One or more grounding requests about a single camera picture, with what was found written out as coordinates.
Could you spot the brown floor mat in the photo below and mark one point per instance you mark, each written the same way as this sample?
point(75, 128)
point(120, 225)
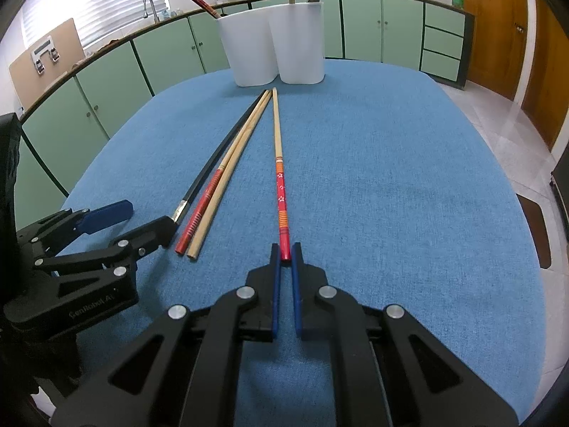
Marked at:
point(533, 231)

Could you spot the metal faucet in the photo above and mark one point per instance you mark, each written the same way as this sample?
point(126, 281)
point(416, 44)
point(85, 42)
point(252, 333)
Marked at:
point(149, 2)

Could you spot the wooden door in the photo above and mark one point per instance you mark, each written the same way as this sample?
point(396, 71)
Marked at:
point(489, 31)
point(549, 75)

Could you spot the blue table cloth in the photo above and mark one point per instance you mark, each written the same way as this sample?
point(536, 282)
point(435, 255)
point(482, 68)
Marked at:
point(378, 164)

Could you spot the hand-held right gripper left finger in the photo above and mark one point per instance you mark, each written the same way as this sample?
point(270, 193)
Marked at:
point(275, 293)

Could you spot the white double utensil holder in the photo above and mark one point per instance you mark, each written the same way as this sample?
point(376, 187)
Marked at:
point(253, 53)

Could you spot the white wall-mount holder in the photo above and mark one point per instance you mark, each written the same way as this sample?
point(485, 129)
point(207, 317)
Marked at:
point(44, 51)

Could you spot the green lower cabinets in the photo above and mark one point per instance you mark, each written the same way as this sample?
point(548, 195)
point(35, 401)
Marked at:
point(391, 26)

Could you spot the wooden board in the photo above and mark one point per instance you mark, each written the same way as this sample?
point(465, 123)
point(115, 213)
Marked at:
point(26, 80)

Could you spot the dark cloth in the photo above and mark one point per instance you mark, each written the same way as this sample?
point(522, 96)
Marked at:
point(9, 164)

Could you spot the red flowered bamboo chopstick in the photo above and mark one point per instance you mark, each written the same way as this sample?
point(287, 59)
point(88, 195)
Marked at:
point(281, 195)

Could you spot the white window blind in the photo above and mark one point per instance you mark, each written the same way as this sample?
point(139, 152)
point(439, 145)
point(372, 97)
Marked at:
point(89, 0)

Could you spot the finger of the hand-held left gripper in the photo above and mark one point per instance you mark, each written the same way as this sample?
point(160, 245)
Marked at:
point(153, 233)
point(109, 215)

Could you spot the red striped bamboo chopstick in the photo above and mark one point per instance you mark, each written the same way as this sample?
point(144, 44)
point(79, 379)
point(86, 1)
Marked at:
point(200, 207)

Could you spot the black chopstick silver tip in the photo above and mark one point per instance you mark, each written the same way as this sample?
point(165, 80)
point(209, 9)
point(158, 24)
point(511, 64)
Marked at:
point(209, 164)

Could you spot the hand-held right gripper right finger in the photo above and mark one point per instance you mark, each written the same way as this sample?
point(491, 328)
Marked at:
point(297, 293)

